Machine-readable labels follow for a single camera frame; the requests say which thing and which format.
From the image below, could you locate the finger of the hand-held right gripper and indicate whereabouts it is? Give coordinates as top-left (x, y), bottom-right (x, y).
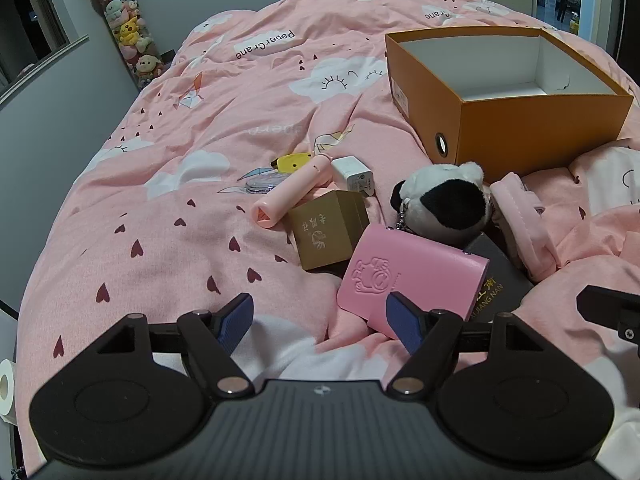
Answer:
top-left (576, 285), bottom-right (640, 346)

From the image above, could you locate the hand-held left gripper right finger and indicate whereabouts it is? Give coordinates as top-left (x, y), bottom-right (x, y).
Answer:
top-left (385, 290), bottom-right (548, 401)

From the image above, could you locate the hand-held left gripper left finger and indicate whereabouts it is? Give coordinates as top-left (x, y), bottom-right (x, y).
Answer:
top-left (95, 292), bottom-right (257, 399)

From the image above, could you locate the pink embossed wallet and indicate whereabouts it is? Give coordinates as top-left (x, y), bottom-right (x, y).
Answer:
top-left (336, 223), bottom-right (491, 337)

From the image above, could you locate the pink fabric pouch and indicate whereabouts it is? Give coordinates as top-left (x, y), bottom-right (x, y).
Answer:
top-left (489, 171), bottom-right (557, 281)

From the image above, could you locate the small gold box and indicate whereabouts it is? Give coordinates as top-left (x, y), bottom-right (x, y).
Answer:
top-left (286, 190), bottom-right (372, 272)

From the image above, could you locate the panda plush keychain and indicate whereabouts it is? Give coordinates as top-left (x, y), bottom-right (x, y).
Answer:
top-left (391, 161), bottom-right (496, 246)

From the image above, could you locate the pink handheld fan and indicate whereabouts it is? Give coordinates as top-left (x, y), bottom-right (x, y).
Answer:
top-left (252, 152), bottom-right (333, 228)

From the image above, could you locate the orange cardboard box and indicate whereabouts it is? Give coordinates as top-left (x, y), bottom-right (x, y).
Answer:
top-left (384, 27), bottom-right (635, 181)

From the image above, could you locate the white charger plug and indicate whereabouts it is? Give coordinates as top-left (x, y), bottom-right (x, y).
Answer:
top-left (331, 156), bottom-right (378, 197)

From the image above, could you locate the pink printed blanket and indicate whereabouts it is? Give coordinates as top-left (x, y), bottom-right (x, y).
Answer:
top-left (10, 0), bottom-right (640, 476)

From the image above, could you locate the toilet paper roll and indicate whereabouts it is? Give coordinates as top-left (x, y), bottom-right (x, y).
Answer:
top-left (0, 358), bottom-right (18, 423)

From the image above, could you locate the clear tube of plush toys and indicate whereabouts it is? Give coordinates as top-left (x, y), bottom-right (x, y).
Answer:
top-left (87, 0), bottom-right (166, 92)

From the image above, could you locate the window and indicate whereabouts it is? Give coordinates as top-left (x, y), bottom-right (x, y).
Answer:
top-left (0, 0), bottom-right (90, 106)

